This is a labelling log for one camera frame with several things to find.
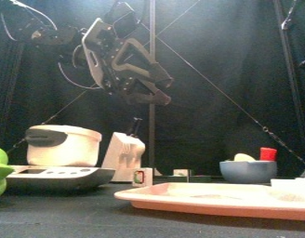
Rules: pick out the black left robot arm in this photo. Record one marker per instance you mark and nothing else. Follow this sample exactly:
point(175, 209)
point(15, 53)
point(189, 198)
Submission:
point(33, 31)

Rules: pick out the small white sushi piece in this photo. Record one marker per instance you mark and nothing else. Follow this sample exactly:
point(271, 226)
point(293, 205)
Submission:
point(182, 172)

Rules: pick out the white toy pot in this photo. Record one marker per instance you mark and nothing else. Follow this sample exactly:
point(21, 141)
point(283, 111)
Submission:
point(63, 145)

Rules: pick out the pale yellow toy food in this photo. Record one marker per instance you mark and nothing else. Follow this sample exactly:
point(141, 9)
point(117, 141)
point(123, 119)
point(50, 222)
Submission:
point(245, 157)

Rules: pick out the grey digital scale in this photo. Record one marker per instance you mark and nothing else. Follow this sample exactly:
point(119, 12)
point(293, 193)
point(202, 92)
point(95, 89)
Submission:
point(57, 177)

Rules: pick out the blue toy bowl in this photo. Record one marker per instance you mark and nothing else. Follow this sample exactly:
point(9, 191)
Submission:
point(249, 172)

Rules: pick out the red toy cylinder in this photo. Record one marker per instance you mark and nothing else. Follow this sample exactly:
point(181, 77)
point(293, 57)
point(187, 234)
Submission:
point(269, 154)

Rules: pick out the pink plastic tray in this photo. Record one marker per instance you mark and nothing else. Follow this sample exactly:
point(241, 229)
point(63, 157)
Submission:
point(209, 198)

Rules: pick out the green toy fruit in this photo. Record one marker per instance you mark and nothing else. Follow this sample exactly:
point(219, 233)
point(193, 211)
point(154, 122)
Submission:
point(1, 173)

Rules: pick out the white box on tray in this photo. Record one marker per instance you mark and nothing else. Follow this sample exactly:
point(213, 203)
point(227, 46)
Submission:
point(291, 186)

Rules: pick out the vertical metal frame pole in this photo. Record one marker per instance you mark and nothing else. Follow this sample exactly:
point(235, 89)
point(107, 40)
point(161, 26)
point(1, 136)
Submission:
point(153, 124)

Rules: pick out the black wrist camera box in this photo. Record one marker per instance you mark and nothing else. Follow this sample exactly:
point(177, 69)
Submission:
point(123, 20)

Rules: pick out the slanted metal frame pole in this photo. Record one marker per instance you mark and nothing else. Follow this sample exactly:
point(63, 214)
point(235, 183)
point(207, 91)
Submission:
point(290, 77)

